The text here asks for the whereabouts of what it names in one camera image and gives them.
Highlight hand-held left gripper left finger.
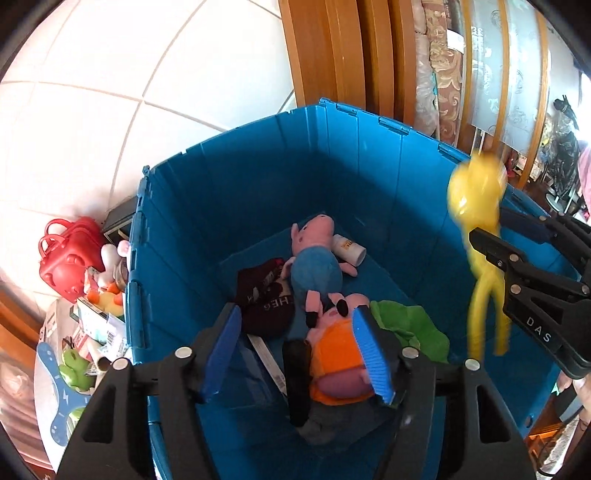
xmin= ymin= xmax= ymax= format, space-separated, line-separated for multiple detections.
xmin=55 ymin=302 xmax=243 ymax=480

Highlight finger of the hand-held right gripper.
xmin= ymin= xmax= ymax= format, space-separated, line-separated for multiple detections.
xmin=468 ymin=227 xmax=591 ymax=300
xmin=500 ymin=206 xmax=591 ymax=278

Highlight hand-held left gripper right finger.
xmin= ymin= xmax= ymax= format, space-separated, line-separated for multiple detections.
xmin=351 ymin=305 xmax=539 ymax=480

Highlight pink plush pig orange dress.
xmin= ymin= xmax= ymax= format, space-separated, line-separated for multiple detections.
xmin=302 ymin=292 xmax=377 ymax=406

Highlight yellow rubber figure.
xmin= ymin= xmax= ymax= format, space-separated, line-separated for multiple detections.
xmin=447 ymin=150 xmax=512 ymax=358

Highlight blue plastic bin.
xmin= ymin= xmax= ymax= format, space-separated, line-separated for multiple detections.
xmin=124 ymin=97 xmax=583 ymax=480

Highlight green plush toy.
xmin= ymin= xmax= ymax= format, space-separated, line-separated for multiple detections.
xmin=369 ymin=300 xmax=451 ymax=363

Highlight clear plastic case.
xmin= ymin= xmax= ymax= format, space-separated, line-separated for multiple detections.
xmin=238 ymin=335 xmax=289 ymax=400

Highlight dark maroon cap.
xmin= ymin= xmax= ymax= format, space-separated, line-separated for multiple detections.
xmin=235 ymin=258 xmax=296 ymax=335

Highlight grey plush toy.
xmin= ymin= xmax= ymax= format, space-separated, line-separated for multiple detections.
xmin=295 ymin=392 xmax=393 ymax=446

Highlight dark clothes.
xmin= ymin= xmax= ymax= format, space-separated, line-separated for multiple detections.
xmin=545 ymin=95 xmax=583 ymax=213

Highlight pink plush pig blue shirt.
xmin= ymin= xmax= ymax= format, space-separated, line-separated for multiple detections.
xmin=281 ymin=213 xmax=360 ymax=326

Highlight white bottle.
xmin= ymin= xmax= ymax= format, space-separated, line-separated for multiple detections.
xmin=331 ymin=234 xmax=368 ymax=268

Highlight yellow rubber duck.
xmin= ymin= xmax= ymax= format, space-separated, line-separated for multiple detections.
xmin=90 ymin=281 xmax=125 ymax=317

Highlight white cardboard box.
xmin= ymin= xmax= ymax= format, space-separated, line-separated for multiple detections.
xmin=69 ymin=295 xmax=127 ymax=370

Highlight white plush rabbit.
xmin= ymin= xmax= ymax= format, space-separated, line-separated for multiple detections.
xmin=95 ymin=240 xmax=130 ymax=291

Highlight green frog toy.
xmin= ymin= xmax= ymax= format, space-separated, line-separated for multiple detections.
xmin=59 ymin=348 xmax=95 ymax=393

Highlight dark box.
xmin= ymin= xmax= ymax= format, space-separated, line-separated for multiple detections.
xmin=102 ymin=198 xmax=139 ymax=245

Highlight blue foam paddle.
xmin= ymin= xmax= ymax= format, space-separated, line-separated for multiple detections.
xmin=36 ymin=342 xmax=93 ymax=448

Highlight red toy suitcase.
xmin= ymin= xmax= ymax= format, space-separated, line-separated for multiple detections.
xmin=38 ymin=217 xmax=108 ymax=303

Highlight patterned folded bedding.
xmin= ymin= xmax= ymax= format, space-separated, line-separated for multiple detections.
xmin=413 ymin=0 xmax=467 ymax=148

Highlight wooden wardrobe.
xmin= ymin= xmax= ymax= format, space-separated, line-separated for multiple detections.
xmin=278 ymin=0 xmax=555 ymax=190

